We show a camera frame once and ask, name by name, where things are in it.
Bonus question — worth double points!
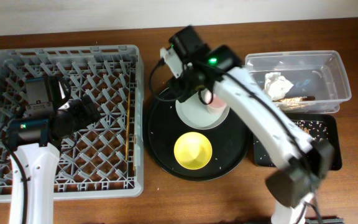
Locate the pink plastic cup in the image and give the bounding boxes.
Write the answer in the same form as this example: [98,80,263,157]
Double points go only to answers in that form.
[203,90,227,114]

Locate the white paper napkin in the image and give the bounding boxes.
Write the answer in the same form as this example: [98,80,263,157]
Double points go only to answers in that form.
[263,72,294,101]

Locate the brown wooden chopstick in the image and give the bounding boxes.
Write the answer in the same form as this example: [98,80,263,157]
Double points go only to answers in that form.
[132,134,137,173]
[125,92,131,162]

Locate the yellow bowl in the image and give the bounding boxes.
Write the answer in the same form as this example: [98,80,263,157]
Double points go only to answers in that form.
[173,132,213,170]

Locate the gold foil snack wrapper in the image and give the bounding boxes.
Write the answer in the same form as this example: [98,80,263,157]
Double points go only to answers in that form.
[274,96,315,103]

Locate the food scraps pile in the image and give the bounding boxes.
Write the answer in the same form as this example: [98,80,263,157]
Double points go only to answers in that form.
[292,119,329,141]

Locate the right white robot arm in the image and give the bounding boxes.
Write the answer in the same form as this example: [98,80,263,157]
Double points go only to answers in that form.
[160,26,335,223]

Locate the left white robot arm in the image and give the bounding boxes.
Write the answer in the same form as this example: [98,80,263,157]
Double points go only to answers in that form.
[4,77,101,223]

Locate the grey plastic dishwasher rack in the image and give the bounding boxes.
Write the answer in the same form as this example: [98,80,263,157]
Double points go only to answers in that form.
[0,45,144,203]

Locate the grey round plate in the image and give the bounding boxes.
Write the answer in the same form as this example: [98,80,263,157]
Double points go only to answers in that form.
[175,93,230,130]

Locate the round black tray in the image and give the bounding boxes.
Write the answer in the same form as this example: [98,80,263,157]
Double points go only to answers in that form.
[143,98,252,181]

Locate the clear plastic bin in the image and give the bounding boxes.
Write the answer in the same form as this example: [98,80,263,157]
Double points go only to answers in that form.
[245,50,352,113]

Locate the black rectangular tray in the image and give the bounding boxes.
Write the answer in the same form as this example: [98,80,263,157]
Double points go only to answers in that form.
[253,113,342,170]

